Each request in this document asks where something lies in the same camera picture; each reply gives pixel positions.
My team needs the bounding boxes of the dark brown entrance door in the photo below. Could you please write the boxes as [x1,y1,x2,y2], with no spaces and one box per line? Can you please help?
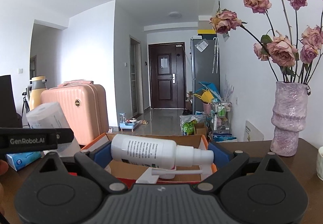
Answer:
[148,42,186,109]

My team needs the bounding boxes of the person's left hand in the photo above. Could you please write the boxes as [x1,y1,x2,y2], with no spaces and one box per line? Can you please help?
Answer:
[0,160,9,215]

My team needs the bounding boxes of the red cardboard box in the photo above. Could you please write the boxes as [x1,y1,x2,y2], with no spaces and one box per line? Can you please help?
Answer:
[84,133,217,186]

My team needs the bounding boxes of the white spray bottle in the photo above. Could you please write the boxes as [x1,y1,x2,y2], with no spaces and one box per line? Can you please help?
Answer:
[109,134,217,182]

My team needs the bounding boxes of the blue small toy table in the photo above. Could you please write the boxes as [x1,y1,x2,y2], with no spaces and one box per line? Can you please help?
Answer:
[119,113,139,132]

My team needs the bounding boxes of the small brown cardboard box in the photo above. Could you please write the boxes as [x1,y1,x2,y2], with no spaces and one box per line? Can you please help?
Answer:
[194,123,208,137]

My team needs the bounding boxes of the white board against wall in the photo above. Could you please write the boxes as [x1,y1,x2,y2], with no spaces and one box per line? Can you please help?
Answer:
[244,120,264,142]

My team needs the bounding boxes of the blue tissue pack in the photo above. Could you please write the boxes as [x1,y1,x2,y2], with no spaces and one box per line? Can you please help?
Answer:
[6,151,42,171]

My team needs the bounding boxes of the white cup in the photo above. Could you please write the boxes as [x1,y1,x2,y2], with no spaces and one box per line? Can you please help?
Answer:
[316,146,323,180]

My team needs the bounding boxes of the pink suitcase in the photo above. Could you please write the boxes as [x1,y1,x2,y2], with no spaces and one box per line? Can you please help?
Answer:
[41,80,109,146]

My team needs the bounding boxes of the yellow thermos jug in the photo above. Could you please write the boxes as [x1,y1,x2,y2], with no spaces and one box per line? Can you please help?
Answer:
[27,76,47,110]

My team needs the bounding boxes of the camera tripod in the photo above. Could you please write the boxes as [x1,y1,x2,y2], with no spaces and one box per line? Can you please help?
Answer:
[21,92,30,117]

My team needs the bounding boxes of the black chair back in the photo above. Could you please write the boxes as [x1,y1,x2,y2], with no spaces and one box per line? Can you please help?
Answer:
[0,75,22,128]

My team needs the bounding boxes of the wire storage cart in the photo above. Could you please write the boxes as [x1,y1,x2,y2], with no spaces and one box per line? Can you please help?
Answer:
[211,101,233,134]

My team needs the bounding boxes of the yellow blue toy pile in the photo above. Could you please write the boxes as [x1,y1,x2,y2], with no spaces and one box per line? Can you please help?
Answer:
[193,82,222,104]

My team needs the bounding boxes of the white blue carton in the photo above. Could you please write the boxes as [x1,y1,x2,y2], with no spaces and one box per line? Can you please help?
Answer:
[213,133,238,142]

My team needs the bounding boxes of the grey refrigerator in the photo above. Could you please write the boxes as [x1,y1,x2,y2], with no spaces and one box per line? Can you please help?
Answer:
[189,37,220,114]

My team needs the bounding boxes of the dried pink roses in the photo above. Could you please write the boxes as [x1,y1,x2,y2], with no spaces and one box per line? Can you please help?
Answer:
[210,0,322,84]

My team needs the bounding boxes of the purple textured vase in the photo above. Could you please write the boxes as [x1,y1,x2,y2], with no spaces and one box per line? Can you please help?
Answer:
[270,82,308,157]

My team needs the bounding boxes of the green plastic bag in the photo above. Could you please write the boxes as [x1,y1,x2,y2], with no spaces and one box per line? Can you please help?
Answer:
[180,115,204,136]

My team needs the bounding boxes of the red white lint brush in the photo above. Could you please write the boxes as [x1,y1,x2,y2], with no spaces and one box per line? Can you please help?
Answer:
[135,168,176,185]

